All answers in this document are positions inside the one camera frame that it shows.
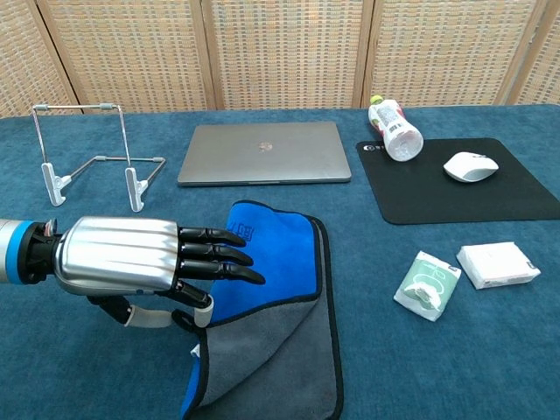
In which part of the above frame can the silver laptop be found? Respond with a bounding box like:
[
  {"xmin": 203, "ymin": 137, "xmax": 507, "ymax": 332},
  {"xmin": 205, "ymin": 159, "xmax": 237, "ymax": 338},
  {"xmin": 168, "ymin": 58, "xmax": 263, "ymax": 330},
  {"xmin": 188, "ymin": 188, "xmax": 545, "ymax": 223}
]
[{"xmin": 177, "ymin": 121, "xmax": 354, "ymax": 188}]

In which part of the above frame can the grey and blue cloth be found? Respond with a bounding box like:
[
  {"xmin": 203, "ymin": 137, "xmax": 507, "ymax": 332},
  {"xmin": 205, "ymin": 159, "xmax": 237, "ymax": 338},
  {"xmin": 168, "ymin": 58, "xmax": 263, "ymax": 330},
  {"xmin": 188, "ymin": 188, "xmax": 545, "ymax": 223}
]
[{"xmin": 179, "ymin": 199, "xmax": 345, "ymax": 420}]

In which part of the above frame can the black mouse pad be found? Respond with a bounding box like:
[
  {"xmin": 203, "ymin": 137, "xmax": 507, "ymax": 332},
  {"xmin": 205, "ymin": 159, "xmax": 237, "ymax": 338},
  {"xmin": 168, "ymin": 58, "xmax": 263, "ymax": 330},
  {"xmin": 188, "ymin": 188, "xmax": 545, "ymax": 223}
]
[{"xmin": 354, "ymin": 137, "xmax": 560, "ymax": 227}]

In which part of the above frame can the blue carpet table cover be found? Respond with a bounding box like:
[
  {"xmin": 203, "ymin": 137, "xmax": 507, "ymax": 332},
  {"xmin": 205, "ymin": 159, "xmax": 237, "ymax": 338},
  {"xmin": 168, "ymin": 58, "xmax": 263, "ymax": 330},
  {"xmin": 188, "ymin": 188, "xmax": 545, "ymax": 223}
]
[{"xmin": 0, "ymin": 103, "xmax": 560, "ymax": 420}]

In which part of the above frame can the green tissue pack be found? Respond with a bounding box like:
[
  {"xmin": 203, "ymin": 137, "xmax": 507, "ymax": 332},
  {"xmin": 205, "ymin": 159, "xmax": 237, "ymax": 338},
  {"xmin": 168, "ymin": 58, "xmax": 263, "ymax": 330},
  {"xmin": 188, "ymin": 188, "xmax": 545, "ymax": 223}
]
[{"xmin": 392, "ymin": 249, "xmax": 463, "ymax": 323}]

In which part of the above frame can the white tissue pack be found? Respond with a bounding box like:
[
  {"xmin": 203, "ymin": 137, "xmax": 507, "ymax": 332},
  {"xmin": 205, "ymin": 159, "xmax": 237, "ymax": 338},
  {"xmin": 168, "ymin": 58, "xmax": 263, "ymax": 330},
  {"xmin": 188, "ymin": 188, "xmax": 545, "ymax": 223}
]
[{"xmin": 456, "ymin": 241, "xmax": 543, "ymax": 291}]

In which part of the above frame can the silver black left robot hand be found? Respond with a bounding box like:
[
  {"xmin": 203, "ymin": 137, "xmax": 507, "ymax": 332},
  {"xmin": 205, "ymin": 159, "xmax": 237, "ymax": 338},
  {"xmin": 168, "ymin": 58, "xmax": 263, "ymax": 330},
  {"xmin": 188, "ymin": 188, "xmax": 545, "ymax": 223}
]
[{"xmin": 51, "ymin": 216, "xmax": 267, "ymax": 329}]

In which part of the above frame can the white computer mouse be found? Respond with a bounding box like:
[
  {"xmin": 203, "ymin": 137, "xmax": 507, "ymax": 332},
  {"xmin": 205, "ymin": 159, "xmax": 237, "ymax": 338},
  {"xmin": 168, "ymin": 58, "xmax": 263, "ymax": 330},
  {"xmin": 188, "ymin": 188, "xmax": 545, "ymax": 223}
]
[{"xmin": 442, "ymin": 150, "xmax": 500, "ymax": 184}]

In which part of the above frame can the wire laptop stand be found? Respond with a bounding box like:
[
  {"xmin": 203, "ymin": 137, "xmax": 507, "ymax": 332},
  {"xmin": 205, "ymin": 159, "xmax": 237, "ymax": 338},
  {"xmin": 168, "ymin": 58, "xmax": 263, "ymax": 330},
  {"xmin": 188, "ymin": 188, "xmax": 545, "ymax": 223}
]
[{"xmin": 31, "ymin": 102, "xmax": 167, "ymax": 214}]

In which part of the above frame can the white plastic drink bottle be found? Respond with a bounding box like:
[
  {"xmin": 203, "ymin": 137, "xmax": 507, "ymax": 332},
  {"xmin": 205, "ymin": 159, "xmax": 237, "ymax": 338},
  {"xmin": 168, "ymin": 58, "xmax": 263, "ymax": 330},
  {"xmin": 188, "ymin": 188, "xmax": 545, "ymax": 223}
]
[{"xmin": 367, "ymin": 94, "xmax": 424, "ymax": 164}]

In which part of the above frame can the woven folding screen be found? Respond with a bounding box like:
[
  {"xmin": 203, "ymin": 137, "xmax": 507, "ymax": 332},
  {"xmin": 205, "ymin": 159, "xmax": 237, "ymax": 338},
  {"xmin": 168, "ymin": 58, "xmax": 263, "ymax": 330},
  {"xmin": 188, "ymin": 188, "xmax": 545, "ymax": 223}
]
[{"xmin": 0, "ymin": 0, "xmax": 560, "ymax": 119}]

